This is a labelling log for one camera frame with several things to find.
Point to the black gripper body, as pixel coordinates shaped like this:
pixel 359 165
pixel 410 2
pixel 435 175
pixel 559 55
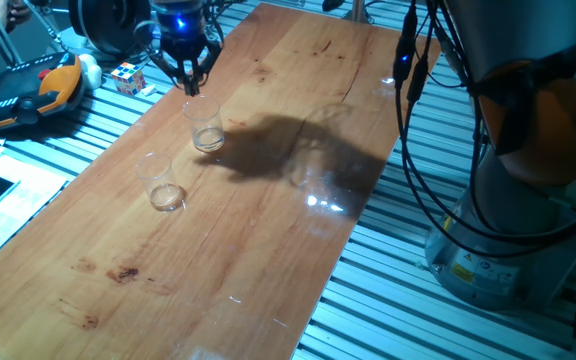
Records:
pixel 180 35

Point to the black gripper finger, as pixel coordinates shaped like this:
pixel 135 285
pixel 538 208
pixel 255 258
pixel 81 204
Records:
pixel 170 70
pixel 207 62

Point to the glass dropper with red bulb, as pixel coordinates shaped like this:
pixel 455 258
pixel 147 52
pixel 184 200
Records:
pixel 192 96

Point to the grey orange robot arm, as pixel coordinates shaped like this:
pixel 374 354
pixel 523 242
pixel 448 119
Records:
pixel 518 40

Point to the person hand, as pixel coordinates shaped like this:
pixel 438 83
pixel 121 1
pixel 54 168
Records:
pixel 10 12

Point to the small white eraser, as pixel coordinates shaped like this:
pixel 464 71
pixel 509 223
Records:
pixel 148 89

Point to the colourful puzzle cube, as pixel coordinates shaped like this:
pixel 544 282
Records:
pixel 128 79

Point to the black round spool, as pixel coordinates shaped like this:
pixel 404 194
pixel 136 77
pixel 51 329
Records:
pixel 113 25

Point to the clear glass beaker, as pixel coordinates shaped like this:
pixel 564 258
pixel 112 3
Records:
pixel 165 196
pixel 208 137

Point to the thin metal tripod leg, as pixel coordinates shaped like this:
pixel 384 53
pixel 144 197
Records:
pixel 44 22

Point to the small black object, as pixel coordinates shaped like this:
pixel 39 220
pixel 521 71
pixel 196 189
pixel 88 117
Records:
pixel 333 4

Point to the orange black teach pendant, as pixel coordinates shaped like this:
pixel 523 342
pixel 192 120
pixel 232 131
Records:
pixel 18 90

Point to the upright stand pole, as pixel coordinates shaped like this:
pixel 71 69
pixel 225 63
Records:
pixel 359 10

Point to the white printed paper sheet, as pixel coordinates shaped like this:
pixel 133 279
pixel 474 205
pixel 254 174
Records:
pixel 33 195

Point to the wooden board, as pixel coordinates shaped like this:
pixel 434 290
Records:
pixel 268 250

